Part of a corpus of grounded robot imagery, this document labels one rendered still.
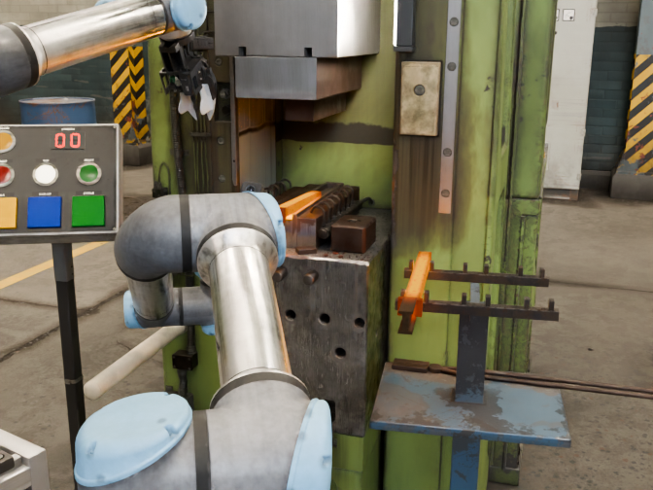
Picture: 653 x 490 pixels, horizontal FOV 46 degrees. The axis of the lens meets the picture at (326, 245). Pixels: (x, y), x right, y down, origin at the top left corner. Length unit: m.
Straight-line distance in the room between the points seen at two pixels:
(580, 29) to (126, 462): 6.43
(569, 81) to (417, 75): 5.17
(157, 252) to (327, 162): 1.25
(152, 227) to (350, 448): 1.02
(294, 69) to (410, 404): 0.79
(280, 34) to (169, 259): 0.82
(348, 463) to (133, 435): 1.25
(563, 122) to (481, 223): 5.13
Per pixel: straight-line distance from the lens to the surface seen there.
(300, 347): 1.88
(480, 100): 1.86
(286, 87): 1.81
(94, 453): 0.79
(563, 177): 7.07
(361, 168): 2.28
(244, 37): 1.84
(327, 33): 1.77
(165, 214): 1.11
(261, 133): 2.19
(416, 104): 1.86
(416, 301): 1.47
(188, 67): 1.64
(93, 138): 1.97
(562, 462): 2.87
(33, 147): 1.99
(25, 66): 1.22
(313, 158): 2.32
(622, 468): 2.90
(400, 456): 2.17
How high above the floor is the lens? 1.42
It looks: 15 degrees down
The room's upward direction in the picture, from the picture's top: straight up
